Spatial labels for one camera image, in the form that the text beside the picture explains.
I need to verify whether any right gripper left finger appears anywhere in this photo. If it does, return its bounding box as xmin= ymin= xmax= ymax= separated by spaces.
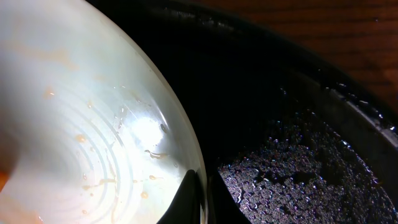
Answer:
xmin=158 ymin=170 xmax=202 ymax=224

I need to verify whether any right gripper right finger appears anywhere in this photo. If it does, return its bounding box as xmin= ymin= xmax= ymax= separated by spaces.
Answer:
xmin=207 ymin=170 xmax=251 ymax=224

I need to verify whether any light green plate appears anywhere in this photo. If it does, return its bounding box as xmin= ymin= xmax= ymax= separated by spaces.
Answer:
xmin=1 ymin=0 xmax=208 ymax=223

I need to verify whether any round black serving tray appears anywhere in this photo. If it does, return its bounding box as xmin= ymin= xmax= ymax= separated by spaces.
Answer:
xmin=93 ymin=1 xmax=397 ymax=223

